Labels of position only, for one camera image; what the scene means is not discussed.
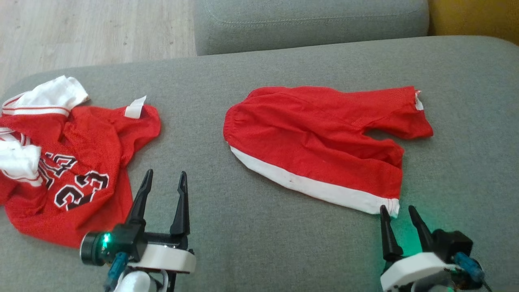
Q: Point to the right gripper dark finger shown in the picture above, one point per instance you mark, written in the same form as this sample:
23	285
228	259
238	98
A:
423	235
390	239

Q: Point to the yellow cushion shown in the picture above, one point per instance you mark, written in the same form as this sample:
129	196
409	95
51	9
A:
478	16

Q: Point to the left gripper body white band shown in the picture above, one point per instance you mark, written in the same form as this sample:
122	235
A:
166	257

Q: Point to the red Bulls 23 jersey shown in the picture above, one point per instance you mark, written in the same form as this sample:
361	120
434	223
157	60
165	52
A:
89	162

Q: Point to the red shorts with white stripe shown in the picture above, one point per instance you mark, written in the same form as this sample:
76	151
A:
316	138

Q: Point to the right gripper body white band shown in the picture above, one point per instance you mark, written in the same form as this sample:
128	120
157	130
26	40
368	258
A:
413	267

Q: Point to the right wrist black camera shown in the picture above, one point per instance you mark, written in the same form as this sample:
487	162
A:
454	243

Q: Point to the wrist black camera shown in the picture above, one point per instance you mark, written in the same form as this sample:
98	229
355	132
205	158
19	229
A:
121	241
454	243

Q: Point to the grey sofa back cushion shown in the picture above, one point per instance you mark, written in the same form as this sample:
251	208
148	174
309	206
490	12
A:
308	24

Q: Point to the grey fabric sofa seat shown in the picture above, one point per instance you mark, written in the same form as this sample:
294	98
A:
259	251

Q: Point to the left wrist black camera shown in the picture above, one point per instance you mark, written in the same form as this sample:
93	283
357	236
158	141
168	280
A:
121	241

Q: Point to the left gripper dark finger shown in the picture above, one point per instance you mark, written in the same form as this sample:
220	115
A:
181	211
140	207

